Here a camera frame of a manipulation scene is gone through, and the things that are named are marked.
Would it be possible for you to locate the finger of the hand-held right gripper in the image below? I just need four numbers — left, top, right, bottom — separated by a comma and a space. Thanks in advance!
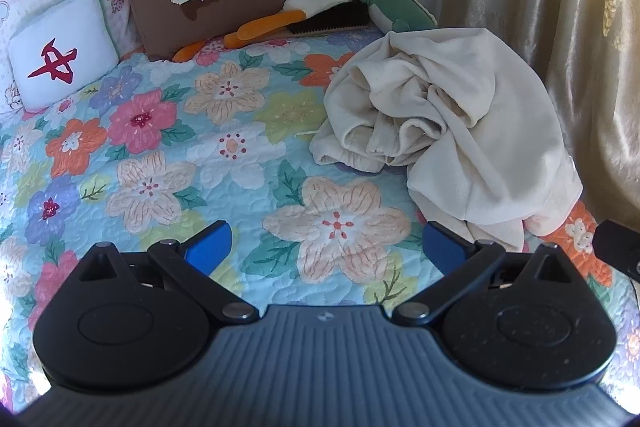
591, 219, 640, 282

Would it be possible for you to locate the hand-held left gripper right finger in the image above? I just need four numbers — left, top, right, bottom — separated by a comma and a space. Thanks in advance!
392, 222, 583, 328

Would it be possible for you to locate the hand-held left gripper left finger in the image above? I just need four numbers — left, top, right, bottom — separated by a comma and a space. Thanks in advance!
75, 221, 261, 325

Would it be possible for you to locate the cream fleece jacket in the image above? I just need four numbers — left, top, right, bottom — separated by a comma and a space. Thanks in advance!
309, 27, 585, 253

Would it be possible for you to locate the floral quilt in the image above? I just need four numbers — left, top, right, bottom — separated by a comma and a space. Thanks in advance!
0, 29, 640, 413

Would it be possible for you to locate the duck plush toy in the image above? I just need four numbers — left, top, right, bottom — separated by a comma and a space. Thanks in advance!
172, 0, 440, 62

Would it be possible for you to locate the white cushion with red mark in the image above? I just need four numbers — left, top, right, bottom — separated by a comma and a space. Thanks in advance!
9, 0, 121, 112

